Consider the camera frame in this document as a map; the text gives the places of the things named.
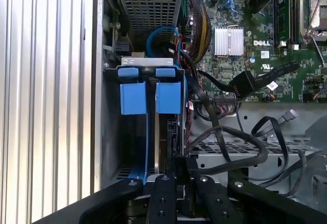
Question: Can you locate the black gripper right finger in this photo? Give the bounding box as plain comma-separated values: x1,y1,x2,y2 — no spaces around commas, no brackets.
194,175,327,224

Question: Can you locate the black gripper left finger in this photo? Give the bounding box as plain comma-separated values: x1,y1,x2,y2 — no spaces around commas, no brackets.
32,174,177,224

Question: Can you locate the black sleeved power wire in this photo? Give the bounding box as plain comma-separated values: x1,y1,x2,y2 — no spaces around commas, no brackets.
173,125,269,185

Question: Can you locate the hard disk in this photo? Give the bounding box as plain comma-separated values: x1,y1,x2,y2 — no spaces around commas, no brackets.
117,65,185,185

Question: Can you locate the disk bay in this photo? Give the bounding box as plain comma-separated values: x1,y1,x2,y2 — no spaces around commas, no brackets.
103,64,186,184

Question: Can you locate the grey metal drive cage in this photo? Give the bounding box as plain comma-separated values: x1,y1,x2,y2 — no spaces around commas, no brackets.
188,103,327,201

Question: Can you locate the black and silver PC case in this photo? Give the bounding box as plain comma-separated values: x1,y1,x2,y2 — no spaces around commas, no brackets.
90,0,327,224

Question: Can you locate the silver finned chipset heatsink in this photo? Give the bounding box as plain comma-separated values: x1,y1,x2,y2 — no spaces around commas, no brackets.
214,25,245,56

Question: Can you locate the metal locking lever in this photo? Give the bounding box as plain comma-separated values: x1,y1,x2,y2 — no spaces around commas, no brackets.
312,36,327,68

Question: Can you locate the green Dell motherboard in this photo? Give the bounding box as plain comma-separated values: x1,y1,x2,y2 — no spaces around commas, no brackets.
178,0,327,104

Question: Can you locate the silver power supply unit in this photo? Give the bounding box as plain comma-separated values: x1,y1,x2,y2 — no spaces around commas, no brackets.
106,0,183,56

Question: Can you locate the metal socket cover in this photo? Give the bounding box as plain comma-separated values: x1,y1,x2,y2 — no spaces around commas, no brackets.
305,28,327,43

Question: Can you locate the CPU socket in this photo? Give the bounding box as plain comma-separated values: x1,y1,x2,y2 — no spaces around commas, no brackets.
297,0,327,43

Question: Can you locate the black flat cable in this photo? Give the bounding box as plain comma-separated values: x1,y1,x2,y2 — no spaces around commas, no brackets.
180,51,232,162

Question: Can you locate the thin black data wire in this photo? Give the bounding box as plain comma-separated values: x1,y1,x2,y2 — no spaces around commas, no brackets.
251,108,299,186

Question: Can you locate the black flat ribbon wire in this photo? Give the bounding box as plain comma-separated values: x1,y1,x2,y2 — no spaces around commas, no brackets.
198,60,301,99

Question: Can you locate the blue data cable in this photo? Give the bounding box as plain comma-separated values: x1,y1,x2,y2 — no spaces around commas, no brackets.
147,27,179,56

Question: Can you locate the yellow and black cable bundle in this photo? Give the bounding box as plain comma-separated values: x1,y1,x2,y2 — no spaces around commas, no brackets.
187,0,213,64

